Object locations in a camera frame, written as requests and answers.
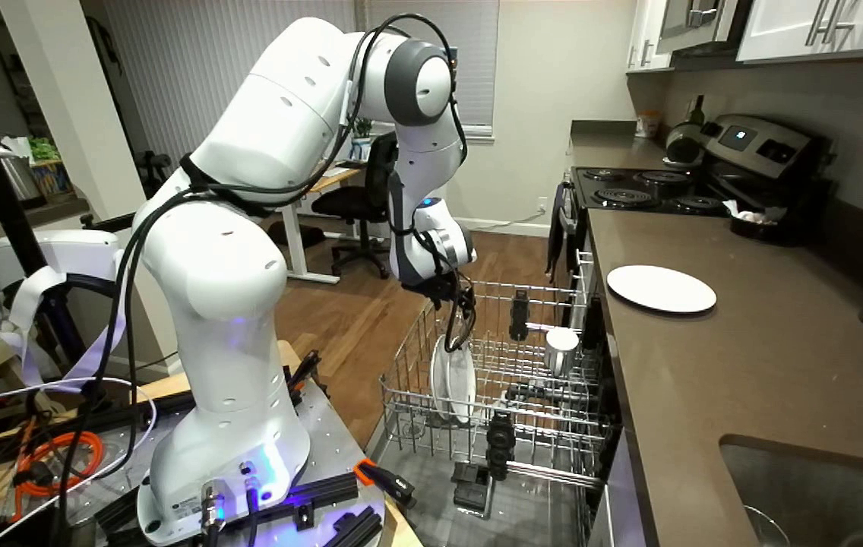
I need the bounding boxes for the clear glass jar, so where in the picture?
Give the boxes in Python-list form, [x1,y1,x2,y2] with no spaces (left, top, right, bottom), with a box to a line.
[503,374,562,411]

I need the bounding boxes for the black dish with cloth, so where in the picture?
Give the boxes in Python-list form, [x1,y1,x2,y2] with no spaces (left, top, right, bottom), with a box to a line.
[716,196,808,247]

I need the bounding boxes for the wooden board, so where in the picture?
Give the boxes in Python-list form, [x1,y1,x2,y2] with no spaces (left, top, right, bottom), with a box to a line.
[131,337,308,406]

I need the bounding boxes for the black office chair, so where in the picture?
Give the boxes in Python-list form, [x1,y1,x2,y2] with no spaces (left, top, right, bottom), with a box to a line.
[311,131,400,283]

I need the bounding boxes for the white ceramic mug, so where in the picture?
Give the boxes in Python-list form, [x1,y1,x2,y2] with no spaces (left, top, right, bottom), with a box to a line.
[544,324,582,376]

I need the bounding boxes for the black bottle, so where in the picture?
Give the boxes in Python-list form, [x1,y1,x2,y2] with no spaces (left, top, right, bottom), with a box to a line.
[507,287,532,343]

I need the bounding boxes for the black metal bracket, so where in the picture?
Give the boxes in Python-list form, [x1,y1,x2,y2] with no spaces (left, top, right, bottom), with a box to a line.
[276,472,364,519]

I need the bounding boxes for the white flat ribbon strap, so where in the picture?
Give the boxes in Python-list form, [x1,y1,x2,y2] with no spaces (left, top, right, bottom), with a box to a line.
[0,253,131,391]

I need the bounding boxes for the stainless black stove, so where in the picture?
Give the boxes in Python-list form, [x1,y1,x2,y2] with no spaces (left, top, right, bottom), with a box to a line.
[546,114,837,292]

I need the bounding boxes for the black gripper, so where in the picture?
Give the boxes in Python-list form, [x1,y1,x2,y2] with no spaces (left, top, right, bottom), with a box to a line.
[409,263,483,355]

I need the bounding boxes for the window blind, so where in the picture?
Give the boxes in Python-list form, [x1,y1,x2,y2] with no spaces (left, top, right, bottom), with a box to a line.
[364,0,503,134]

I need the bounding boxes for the narrow white upper cabinet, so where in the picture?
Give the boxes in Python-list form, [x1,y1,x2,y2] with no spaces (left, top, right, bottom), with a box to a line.
[623,0,678,72]

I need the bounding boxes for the gray dishwasher door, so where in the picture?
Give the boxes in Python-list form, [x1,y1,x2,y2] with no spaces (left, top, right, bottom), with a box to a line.
[364,418,616,547]

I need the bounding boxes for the orange cable coil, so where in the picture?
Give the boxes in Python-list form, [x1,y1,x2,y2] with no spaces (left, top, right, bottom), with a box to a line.
[12,430,109,500]

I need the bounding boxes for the white plastic box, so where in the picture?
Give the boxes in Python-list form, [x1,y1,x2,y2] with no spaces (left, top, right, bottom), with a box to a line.
[0,224,126,307]

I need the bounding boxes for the white dinner plate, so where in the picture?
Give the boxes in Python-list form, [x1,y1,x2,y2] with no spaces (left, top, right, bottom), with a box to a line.
[429,335,459,418]
[443,343,480,425]

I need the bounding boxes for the steel kitchen sink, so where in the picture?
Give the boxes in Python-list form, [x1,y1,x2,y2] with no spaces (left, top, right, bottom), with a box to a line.
[716,435,863,547]

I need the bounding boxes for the gray robot mounting table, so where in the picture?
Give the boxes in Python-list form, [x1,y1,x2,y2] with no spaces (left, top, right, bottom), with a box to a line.
[65,376,424,547]

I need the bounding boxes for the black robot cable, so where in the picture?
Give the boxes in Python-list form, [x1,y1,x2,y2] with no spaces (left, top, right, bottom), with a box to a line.
[46,10,474,547]

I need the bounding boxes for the wooden top desk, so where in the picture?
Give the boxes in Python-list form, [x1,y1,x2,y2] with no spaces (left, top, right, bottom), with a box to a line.
[276,164,367,288]

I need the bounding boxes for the orange handled tool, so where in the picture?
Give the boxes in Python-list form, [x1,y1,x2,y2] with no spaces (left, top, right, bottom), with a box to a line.
[353,457,418,512]

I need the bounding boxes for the wire dishwasher rack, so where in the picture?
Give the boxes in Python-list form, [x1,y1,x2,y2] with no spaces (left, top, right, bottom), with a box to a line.
[378,276,623,514]

